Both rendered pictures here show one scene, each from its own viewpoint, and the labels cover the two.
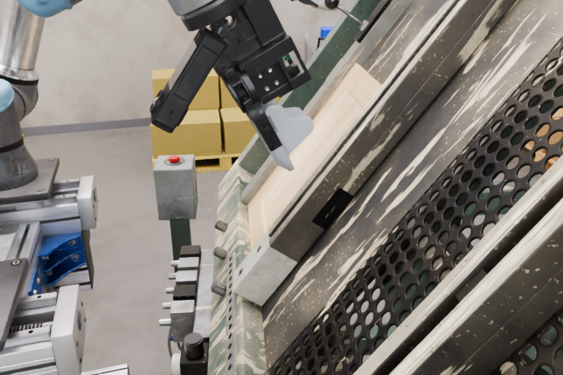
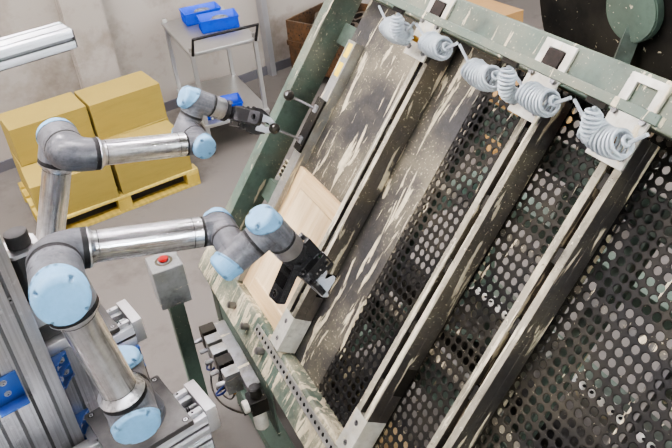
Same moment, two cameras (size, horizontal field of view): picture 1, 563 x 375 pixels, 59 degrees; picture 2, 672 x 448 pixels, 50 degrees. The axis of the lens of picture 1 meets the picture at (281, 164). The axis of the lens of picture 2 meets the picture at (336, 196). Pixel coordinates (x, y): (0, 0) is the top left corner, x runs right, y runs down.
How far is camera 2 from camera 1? 1.36 m
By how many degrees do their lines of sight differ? 19
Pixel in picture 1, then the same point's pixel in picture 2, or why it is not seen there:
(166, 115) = (282, 299)
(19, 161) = not seen: hidden behind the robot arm
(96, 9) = not seen: outside the picture
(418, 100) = (361, 216)
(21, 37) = (58, 221)
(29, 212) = not seen: hidden behind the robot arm
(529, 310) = (434, 330)
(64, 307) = (198, 394)
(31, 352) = (197, 422)
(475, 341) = (418, 346)
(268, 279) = (296, 337)
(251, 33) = (307, 255)
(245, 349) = (301, 381)
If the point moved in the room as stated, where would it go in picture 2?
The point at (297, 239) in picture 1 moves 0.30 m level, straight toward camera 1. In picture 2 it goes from (309, 309) to (342, 374)
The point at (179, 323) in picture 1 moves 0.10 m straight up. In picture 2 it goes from (232, 381) to (227, 360)
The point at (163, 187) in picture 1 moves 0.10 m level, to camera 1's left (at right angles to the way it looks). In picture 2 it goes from (163, 285) to (136, 293)
